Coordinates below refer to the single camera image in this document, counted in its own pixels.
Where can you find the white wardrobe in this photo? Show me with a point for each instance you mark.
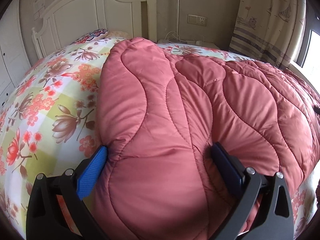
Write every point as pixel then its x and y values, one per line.
pixel 14 60

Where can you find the white nightstand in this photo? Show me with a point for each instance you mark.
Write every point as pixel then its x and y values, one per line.
pixel 204 44

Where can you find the white wooden headboard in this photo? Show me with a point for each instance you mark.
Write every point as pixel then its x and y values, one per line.
pixel 66 20

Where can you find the cream textured pillow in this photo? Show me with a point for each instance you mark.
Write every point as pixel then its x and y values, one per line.
pixel 119 34

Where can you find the pink quilted coat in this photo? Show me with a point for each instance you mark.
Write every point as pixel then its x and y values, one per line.
pixel 159 113

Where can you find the white wall switch panel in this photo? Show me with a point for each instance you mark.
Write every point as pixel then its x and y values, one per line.
pixel 38 8

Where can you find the dark framed window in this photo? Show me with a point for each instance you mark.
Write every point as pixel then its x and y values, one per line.
pixel 311 25

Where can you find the patterned curtain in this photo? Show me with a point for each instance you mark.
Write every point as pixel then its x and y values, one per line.
pixel 269 30

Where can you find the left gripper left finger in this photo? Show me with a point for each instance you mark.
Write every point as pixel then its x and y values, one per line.
pixel 56 207

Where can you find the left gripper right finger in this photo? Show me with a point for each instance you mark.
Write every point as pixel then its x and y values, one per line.
pixel 263 206

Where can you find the floral bed sheet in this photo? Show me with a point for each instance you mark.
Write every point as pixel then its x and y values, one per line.
pixel 47 122

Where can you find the beige wall socket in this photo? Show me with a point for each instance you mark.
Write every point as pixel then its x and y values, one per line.
pixel 197 20

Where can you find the colourful patterned pillow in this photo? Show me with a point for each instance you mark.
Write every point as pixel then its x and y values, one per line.
pixel 92 36

